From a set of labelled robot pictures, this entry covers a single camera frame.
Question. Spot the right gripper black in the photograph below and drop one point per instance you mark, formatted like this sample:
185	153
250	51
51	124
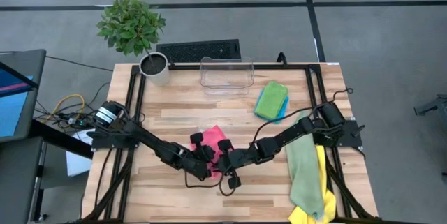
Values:
232	159

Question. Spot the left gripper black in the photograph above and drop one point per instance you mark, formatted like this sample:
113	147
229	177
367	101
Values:
204	157

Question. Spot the pink microfiber towel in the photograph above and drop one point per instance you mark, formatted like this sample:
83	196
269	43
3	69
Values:
213	136

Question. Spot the blue microfiber towel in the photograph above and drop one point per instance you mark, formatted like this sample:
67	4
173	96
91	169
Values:
283	114

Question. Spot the bright green microfiber towel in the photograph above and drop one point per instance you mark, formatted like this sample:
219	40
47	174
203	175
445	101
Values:
270	100

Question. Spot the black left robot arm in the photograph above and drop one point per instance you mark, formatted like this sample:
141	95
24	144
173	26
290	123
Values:
146	138

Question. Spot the pale green microfiber towel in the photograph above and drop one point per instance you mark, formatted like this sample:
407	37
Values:
304	175

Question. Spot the yellow microfiber towel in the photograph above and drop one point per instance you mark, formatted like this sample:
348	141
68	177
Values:
330	199

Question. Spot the clear plastic bin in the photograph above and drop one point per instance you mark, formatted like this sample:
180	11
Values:
226	75

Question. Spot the black keyboard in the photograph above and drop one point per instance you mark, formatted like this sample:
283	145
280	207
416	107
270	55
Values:
195	51

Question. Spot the black curved hook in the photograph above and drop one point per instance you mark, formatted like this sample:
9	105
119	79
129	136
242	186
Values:
282	56

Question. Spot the white paper sheet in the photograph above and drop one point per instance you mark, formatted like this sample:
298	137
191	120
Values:
78	161

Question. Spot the green plant in white pot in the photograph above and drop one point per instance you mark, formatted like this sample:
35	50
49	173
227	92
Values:
131	25

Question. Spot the grey desk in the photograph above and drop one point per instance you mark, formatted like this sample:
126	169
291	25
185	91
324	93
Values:
17	175

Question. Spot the monitor with blue screen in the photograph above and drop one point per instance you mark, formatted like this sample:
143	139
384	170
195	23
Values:
10	112

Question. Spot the black floor stand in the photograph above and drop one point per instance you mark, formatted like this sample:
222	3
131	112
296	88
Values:
434	107

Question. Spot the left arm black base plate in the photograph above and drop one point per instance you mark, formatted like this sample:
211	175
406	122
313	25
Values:
104	142

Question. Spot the black aluminium table frame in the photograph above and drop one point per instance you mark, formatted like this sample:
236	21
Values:
279	66

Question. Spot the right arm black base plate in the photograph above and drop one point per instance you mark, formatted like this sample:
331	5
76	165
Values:
349	133

